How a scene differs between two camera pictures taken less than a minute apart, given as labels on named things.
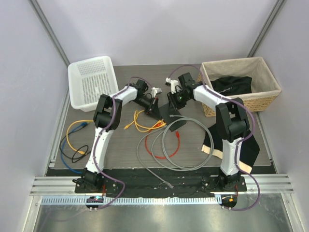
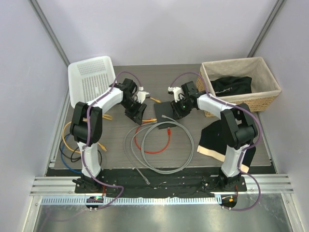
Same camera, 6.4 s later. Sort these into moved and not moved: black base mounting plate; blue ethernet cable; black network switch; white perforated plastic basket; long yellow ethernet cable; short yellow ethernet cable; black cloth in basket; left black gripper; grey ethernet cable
Moved: grey ethernet cable; long yellow ethernet cable; short yellow ethernet cable; left black gripper
Not moved: black cloth in basket; black base mounting plate; blue ethernet cable; black network switch; white perforated plastic basket
